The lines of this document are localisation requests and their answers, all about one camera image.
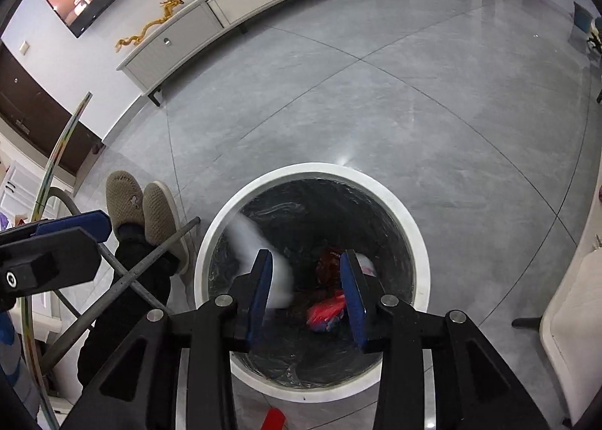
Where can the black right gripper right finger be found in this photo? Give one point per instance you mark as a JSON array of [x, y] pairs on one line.
[[474, 387]]

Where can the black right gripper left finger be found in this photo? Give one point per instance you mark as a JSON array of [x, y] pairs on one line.
[[137, 387]]

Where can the red plastic trash piece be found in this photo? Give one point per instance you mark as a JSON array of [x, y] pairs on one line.
[[324, 315]]

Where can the white round trash bin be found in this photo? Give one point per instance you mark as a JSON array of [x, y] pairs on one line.
[[307, 214]]

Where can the flower landscape table cover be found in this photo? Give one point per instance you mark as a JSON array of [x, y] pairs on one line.
[[26, 309]]

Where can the beige left slipper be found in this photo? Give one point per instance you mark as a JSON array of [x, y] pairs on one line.
[[124, 198]]

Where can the beige slipper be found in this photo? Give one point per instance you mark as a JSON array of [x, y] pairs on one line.
[[162, 221], [124, 198]]

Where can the white upholstered chair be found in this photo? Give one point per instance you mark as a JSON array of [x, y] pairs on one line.
[[570, 328]]

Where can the beige right slipper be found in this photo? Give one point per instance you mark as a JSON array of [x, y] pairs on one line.
[[162, 221]]

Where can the dark brown entrance door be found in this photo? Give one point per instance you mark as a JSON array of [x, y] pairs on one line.
[[36, 117]]

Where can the white tv cabinet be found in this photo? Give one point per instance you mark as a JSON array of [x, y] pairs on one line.
[[191, 29]]

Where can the golden dragon figurine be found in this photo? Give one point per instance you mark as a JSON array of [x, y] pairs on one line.
[[168, 8]]

